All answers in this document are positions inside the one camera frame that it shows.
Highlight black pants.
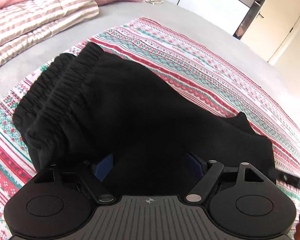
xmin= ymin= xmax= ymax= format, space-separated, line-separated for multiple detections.
xmin=13 ymin=42 xmax=274 ymax=195

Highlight grey bed sheet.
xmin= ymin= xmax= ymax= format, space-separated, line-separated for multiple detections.
xmin=0 ymin=2 xmax=292 ymax=112

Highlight beige striped comforter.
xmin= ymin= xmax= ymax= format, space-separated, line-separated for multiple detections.
xmin=0 ymin=0 xmax=99 ymax=67

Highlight cream door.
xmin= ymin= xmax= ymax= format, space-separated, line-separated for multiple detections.
xmin=241 ymin=0 xmax=300 ymax=66

